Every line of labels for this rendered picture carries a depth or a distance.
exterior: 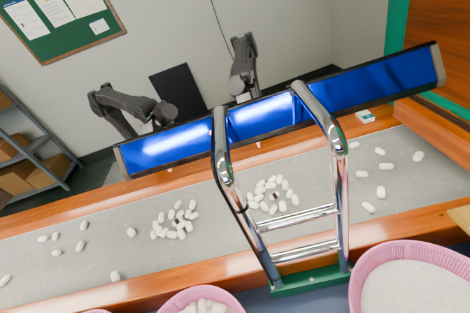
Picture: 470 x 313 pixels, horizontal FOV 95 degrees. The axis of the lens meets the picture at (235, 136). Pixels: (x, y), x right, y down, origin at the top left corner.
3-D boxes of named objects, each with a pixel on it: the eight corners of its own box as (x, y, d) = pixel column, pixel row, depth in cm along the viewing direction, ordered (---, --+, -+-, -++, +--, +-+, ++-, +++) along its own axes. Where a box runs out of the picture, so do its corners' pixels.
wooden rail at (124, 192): (26, 239, 112) (-8, 219, 102) (382, 137, 92) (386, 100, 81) (8, 263, 103) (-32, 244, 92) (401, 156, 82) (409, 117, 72)
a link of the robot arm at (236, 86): (251, 91, 64) (246, 55, 66) (224, 98, 66) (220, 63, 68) (259, 103, 74) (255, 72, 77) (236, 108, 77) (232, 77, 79)
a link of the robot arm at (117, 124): (157, 151, 105) (110, 93, 89) (147, 161, 101) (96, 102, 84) (149, 151, 109) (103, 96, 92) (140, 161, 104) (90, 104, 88)
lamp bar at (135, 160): (137, 157, 51) (119, 133, 47) (411, 71, 44) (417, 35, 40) (126, 182, 44) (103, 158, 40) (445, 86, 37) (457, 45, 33)
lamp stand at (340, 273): (259, 226, 67) (205, 106, 42) (323, 210, 65) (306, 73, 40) (273, 298, 52) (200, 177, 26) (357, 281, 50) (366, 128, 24)
